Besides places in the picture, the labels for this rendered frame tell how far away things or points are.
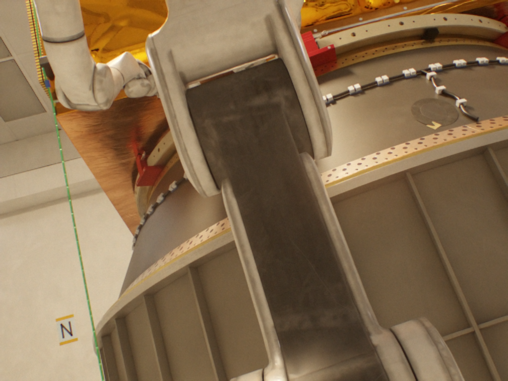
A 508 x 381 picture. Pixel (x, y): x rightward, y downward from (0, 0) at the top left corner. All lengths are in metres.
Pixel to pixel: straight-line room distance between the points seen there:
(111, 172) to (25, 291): 5.53
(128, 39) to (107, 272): 5.72
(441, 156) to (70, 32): 0.80
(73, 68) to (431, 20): 1.16
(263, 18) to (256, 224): 0.29
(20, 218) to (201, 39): 7.27
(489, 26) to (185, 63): 1.42
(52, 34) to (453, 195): 0.89
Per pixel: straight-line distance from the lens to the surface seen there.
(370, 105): 1.57
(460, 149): 1.34
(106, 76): 1.19
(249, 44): 0.81
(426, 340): 0.59
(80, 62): 1.12
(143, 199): 2.29
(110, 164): 2.15
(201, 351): 1.46
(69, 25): 1.09
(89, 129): 1.93
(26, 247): 7.83
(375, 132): 1.47
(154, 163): 2.05
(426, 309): 1.27
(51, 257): 7.67
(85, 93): 1.18
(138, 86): 1.50
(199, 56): 0.81
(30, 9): 2.22
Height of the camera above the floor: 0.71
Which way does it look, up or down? 22 degrees up
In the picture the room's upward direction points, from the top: 18 degrees counter-clockwise
